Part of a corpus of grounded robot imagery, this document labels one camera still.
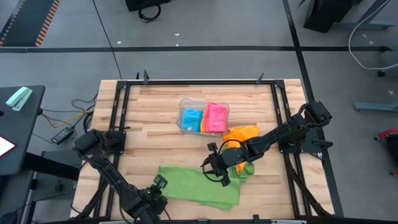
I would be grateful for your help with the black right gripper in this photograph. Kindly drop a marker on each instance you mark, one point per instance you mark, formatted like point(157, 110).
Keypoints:
point(231, 157)

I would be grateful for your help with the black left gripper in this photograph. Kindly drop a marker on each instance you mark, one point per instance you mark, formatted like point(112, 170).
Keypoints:
point(152, 202)

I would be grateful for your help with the green microfiber towel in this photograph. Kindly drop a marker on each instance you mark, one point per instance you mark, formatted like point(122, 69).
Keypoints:
point(247, 169)
point(192, 186)

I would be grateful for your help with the orange microfiber towel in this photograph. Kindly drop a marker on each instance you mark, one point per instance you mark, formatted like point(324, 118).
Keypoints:
point(202, 126)
point(241, 133)

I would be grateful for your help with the blue microfiber towel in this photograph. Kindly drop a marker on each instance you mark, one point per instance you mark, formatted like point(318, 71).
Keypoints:
point(191, 119)

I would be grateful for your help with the clear plastic bin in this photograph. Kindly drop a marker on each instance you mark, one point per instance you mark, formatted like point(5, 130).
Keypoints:
point(183, 102)

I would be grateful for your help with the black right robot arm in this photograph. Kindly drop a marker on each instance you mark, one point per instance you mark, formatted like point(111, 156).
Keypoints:
point(280, 130)

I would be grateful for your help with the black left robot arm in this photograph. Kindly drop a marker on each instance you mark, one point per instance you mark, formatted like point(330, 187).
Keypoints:
point(109, 177)

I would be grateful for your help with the black desk base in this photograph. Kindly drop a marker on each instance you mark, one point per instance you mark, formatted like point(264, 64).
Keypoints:
point(49, 165)

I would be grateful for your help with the black power adapter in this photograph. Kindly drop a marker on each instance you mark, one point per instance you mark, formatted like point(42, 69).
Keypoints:
point(62, 136)

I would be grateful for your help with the black side desk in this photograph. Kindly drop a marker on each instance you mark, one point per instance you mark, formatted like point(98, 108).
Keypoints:
point(18, 130)

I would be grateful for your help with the mint green stapler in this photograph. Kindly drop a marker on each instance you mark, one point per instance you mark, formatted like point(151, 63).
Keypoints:
point(18, 98)

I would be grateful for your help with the grey desk foot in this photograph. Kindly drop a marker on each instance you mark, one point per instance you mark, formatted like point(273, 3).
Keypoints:
point(376, 106)

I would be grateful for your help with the red chair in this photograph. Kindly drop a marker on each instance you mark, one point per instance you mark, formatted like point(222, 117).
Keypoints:
point(387, 133)

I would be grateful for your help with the black equipment box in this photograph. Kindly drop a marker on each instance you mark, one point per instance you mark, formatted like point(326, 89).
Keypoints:
point(133, 3)

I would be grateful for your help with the black cabinet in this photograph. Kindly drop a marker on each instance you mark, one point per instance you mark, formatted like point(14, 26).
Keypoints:
point(326, 14)

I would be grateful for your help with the black caster wheel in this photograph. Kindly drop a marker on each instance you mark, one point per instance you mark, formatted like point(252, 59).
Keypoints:
point(381, 73)

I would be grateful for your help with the grey desk leg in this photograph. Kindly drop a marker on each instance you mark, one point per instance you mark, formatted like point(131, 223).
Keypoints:
point(367, 23)

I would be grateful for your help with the black mat orange striped edge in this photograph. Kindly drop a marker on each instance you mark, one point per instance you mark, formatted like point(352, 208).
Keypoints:
point(28, 21)

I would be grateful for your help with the black table edge bracket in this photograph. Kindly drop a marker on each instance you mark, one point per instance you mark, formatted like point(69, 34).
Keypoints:
point(256, 219)

